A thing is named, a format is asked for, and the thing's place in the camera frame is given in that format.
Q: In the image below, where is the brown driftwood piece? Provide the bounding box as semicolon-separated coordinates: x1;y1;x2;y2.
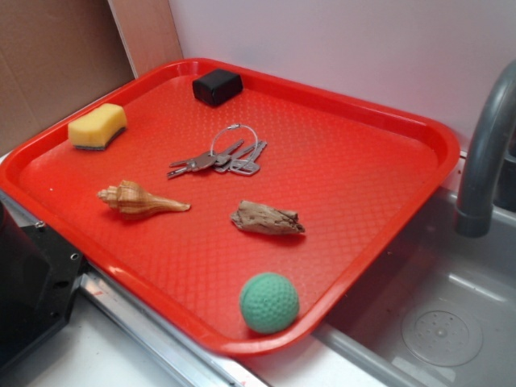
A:
230;200;306;235

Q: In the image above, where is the silver key bunch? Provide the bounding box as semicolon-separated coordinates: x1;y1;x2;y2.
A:
166;123;268;179

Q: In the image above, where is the green dimpled ball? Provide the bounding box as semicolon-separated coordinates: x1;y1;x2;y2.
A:
239;273;300;335

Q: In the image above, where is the black rectangular box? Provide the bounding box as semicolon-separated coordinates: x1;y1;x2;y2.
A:
192;69;243;106

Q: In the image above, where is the brown spiral seashell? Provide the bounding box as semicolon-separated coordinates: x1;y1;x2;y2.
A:
97;181;191;220

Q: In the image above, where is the red plastic tray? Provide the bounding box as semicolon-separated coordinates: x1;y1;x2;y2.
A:
1;59;460;357

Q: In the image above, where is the yellow dish sponge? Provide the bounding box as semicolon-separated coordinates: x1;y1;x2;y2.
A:
68;103;127;151

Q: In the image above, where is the grey plastic sink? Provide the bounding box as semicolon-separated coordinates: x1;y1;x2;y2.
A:
314;189;515;386

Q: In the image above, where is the grey toy faucet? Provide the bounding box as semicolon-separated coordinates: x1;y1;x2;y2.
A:
454;61;515;238

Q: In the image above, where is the brown cardboard panel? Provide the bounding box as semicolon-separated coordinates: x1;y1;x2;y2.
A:
1;1;182;154

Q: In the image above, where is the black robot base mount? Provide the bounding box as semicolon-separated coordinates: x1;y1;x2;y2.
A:
1;206;84;374

